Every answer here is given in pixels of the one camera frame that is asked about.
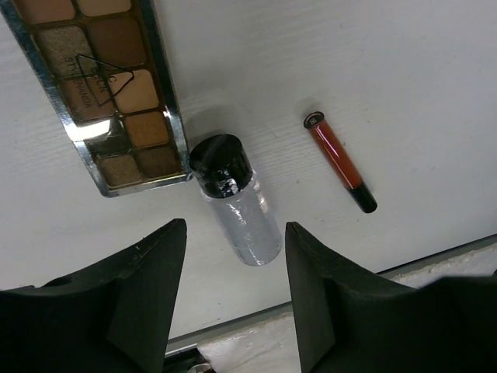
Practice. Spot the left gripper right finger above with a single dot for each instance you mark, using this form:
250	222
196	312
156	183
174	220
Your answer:
380	326

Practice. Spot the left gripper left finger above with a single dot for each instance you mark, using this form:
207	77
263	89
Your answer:
112	316

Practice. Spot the small clear bottle black cap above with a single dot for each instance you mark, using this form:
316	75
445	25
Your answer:
230	186

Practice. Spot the brown eyeshadow palette silver frame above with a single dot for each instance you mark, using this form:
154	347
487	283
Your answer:
104	68

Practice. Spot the orange lip gloss black cap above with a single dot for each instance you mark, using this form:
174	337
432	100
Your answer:
337	157

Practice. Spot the aluminium front rail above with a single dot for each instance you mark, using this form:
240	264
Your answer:
269	336

